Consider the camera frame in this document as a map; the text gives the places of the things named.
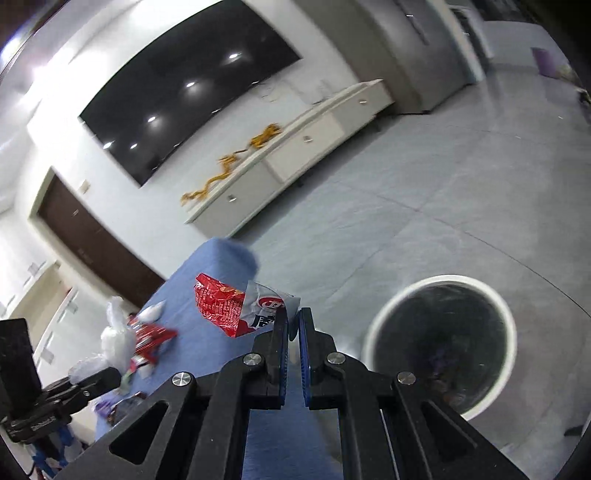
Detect golden dragon ornament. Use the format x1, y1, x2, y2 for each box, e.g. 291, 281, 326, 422
179, 123, 283, 206

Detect white printed plastic bag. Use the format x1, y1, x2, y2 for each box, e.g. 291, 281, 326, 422
68, 297, 137, 385

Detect dark red snack wrapper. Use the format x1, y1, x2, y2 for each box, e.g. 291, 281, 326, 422
128, 316, 177, 366

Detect dark brown door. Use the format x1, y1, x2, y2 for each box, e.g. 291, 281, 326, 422
38, 176, 164, 307

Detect white round trash bin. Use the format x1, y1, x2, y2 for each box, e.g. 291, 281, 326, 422
362, 274, 518, 420

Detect black wall television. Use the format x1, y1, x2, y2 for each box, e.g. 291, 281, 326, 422
79, 1, 301, 185

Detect purple round stool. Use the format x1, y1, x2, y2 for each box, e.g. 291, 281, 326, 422
531, 47, 570, 79

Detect white TV cabinet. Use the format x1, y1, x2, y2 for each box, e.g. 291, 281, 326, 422
185, 79, 394, 238

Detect blue fluffy rug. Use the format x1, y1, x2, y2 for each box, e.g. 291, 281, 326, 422
80, 238, 342, 479

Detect red white snack bag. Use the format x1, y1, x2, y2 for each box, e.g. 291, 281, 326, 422
194, 273, 301, 338

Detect purple tissue packaging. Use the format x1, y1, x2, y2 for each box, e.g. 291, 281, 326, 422
94, 392, 147, 426

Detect white wall cupboards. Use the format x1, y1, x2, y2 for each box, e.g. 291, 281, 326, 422
0, 211, 80, 365

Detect grey refrigerator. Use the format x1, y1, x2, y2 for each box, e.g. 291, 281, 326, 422
297, 0, 485, 114

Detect blue gloved left hand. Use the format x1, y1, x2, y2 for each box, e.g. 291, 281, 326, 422
32, 426, 83, 478

